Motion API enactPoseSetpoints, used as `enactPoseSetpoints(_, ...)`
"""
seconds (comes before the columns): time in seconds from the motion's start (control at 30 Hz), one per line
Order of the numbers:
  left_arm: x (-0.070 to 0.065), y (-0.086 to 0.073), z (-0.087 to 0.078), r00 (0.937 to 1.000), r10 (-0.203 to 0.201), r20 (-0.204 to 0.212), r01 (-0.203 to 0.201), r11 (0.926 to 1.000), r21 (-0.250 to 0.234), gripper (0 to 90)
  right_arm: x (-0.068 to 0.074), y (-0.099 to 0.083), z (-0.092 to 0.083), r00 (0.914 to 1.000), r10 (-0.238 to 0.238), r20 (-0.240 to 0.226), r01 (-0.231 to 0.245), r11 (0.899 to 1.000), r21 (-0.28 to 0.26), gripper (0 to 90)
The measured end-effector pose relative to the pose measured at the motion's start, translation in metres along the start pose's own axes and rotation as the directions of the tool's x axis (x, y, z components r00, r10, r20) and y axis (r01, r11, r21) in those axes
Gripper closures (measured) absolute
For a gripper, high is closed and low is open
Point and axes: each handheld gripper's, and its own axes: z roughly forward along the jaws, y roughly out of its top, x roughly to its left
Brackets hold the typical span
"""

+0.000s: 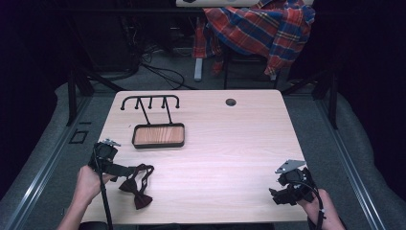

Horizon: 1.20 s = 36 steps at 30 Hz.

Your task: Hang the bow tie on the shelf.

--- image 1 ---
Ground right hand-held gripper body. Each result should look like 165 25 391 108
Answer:
274 159 318 206

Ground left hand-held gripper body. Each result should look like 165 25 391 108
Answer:
88 138 122 175

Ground dark red bow tie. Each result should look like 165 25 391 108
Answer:
118 163 155 211

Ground person's left hand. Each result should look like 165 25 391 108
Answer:
74 165 117 206

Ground person's right hand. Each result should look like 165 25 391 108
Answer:
296 188 333 225

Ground black hook rack wooden tray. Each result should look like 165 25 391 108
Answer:
120 94 187 150

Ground black metal stand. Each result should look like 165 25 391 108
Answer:
64 61 127 127
280 67 340 130

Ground white desk leg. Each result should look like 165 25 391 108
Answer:
193 57 204 82

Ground black chair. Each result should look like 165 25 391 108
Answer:
222 44 281 91

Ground red blue plaid shirt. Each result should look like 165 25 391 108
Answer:
192 0 317 78

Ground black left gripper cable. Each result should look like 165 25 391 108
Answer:
96 155 115 230

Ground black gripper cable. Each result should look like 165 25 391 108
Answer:
96 155 115 230
285 180 327 230

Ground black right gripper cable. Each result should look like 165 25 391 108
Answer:
285 180 327 230

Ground black floor socket frame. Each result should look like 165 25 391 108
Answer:
68 128 90 145

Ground black floor cables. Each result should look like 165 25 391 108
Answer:
121 18 200 91

